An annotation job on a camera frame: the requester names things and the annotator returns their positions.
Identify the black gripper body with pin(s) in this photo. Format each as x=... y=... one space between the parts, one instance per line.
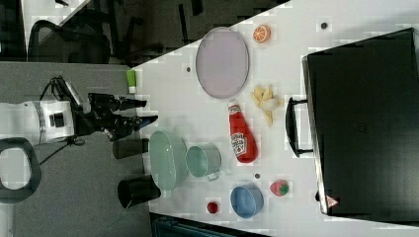
x=102 y=117

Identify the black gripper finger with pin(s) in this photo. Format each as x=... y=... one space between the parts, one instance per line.
x=141 y=122
x=131 y=104

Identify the red plush ketchup bottle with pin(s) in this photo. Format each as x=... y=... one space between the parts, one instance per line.
x=241 y=138

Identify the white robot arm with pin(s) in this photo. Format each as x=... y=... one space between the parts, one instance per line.
x=52 y=121

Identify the green oval strainer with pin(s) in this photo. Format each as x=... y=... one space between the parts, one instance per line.
x=167 y=152

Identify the green white bottle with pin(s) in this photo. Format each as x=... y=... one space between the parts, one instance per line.
x=131 y=80

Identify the black cylinder upper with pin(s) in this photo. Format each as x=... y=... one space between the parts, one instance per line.
x=130 y=147

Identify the black cylinder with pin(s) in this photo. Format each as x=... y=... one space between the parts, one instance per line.
x=130 y=147
x=136 y=191

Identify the black cylinder lower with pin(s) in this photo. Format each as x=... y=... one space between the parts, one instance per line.
x=136 y=191

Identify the green metal cup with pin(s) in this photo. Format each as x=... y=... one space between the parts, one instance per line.
x=203 y=161

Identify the black office chair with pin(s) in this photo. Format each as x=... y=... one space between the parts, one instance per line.
x=52 y=43

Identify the grey round plate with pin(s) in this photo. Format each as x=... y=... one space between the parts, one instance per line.
x=222 y=63

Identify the small red tomato toy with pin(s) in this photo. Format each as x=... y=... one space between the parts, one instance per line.
x=212 y=207

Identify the peeled banana toy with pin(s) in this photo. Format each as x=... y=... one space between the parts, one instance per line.
x=265 y=100

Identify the blue cup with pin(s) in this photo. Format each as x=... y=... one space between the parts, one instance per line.
x=246 y=200

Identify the orange slice toy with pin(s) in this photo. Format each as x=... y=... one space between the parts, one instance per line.
x=262 y=33

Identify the strawberry toy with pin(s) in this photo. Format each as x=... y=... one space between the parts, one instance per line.
x=280 y=188

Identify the black toaster oven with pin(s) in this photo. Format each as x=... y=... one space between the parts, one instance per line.
x=363 y=108

